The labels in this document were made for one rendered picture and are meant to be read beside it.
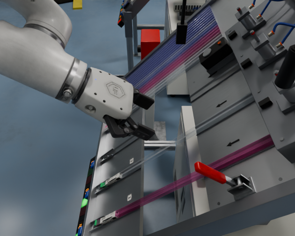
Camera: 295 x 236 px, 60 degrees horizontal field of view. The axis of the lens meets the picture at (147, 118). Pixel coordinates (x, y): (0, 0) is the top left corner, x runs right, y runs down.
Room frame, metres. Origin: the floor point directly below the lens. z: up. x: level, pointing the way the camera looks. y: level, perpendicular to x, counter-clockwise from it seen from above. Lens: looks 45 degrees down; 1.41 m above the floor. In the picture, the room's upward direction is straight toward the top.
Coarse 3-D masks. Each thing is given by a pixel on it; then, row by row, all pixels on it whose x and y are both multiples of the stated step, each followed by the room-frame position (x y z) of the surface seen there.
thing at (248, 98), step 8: (248, 96) 0.38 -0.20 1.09; (232, 104) 0.39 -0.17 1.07; (240, 104) 0.38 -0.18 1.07; (224, 112) 0.38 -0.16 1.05; (232, 112) 0.38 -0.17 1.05; (208, 120) 0.38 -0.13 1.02; (216, 120) 0.38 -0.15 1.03; (192, 128) 0.39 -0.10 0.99; (200, 128) 0.38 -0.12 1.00; (184, 136) 0.38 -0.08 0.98; (168, 144) 0.38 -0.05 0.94; (176, 144) 0.38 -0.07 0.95; (152, 152) 0.39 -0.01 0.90; (160, 152) 0.38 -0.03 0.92; (144, 160) 0.38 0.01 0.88; (128, 168) 0.39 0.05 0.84; (136, 168) 0.38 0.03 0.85; (120, 176) 0.38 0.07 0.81; (104, 184) 0.38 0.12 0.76
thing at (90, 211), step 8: (104, 128) 0.63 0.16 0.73; (104, 136) 0.59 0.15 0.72; (104, 144) 0.56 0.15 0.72; (96, 152) 0.52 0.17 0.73; (96, 160) 0.48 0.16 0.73; (96, 168) 0.46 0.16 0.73; (96, 176) 0.43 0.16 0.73; (96, 184) 0.40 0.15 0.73; (88, 200) 0.35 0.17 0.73; (88, 208) 0.32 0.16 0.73; (88, 216) 0.30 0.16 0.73; (88, 224) 0.28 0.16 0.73; (88, 232) 0.26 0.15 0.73
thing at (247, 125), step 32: (224, 0) 0.81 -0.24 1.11; (256, 0) 0.68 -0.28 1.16; (224, 32) 0.66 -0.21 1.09; (192, 96) 0.50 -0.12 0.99; (224, 96) 0.43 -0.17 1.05; (224, 128) 0.35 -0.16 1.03; (256, 128) 0.31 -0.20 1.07; (256, 160) 0.25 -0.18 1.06; (224, 192) 0.22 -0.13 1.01; (256, 192) 0.20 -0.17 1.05
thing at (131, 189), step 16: (144, 112) 0.59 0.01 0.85; (112, 144) 0.53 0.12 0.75; (128, 144) 0.48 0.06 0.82; (112, 160) 0.47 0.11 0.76; (128, 160) 0.43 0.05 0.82; (112, 176) 0.40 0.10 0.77; (128, 176) 0.37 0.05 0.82; (96, 192) 0.37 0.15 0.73; (112, 192) 0.35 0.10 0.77; (128, 192) 0.32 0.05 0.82; (96, 208) 0.33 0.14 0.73; (112, 208) 0.30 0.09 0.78; (112, 224) 0.26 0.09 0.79; (128, 224) 0.24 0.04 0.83
